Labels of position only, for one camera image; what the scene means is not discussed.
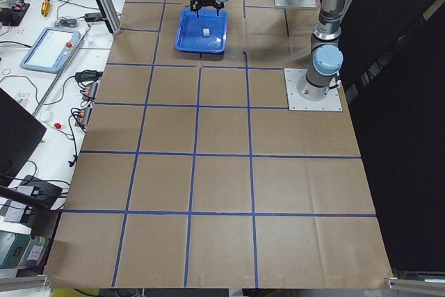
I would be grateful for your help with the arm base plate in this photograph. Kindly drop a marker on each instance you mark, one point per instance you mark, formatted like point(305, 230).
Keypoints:
point(296, 4)
point(302, 96)

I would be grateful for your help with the blue plastic tray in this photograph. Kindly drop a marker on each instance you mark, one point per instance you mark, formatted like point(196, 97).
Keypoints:
point(189, 35)

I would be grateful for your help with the yellow metal cylinder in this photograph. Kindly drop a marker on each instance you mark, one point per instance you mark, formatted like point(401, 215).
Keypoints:
point(46, 6)

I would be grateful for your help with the black power adapter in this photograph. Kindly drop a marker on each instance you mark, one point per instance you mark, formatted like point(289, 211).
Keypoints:
point(93, 17)

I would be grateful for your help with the blue teach pendant tablet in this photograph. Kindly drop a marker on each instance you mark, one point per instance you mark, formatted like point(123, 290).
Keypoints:
point(52, 50)

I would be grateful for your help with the brown paper table cover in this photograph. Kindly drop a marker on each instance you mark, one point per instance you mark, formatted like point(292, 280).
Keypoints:
point(194, 172)

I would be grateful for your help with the black monitor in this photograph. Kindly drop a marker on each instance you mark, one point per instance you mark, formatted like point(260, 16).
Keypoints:
point(20, 135)

